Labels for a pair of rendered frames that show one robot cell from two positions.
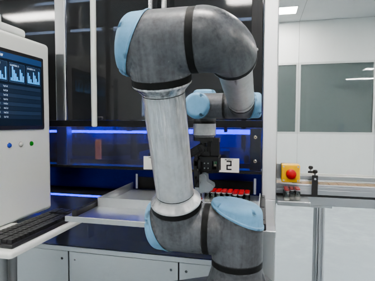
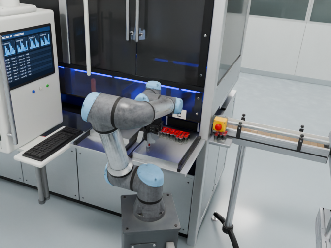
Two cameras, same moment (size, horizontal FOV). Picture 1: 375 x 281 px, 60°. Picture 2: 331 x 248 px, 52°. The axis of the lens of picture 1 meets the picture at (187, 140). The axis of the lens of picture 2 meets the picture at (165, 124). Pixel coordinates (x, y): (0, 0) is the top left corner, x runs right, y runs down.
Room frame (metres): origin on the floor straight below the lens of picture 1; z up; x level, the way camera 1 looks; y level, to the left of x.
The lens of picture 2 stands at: (-0.49, -0.30, 1.86)
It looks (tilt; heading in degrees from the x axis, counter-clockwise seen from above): 26 degrees down; 6
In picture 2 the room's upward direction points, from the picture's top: 4 degrees clockwise
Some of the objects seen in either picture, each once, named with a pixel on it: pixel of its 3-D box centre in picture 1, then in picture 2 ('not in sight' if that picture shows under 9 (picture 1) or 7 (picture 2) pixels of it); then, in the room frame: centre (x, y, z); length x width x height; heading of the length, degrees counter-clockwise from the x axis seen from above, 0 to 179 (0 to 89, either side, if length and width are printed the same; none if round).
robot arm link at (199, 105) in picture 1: (204, 106); (148, 100); (0.98, -0.05, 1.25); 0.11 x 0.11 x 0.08; 77
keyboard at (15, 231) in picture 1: (37, 224); (54, 141); (1.20, 0.56, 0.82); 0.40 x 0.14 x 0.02; 165
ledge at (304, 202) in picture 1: (292, 199); (221, 139); (1.38, -0.45, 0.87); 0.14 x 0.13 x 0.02; 167
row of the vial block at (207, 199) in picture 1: (226, 197); (173, 137); (1.28, -0.16, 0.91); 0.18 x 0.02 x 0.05; 77
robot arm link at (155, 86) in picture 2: (204, 106); (152, 92); (1.07, -0.06, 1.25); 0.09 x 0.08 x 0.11; 167
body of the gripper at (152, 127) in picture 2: (206, 155); (153, 121); (1.08, -0.06, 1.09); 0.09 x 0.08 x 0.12; 77
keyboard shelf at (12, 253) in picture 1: (25, 229); (48, 143); (1.22, 0.61, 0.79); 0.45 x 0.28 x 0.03; 165
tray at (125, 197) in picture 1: (145, 194); (122, 125); (1.36, 0.18, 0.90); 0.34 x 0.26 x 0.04; 167
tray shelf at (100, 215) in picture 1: (180, 207); (142, 140); (1.26, 0.03, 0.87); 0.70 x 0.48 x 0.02; 77
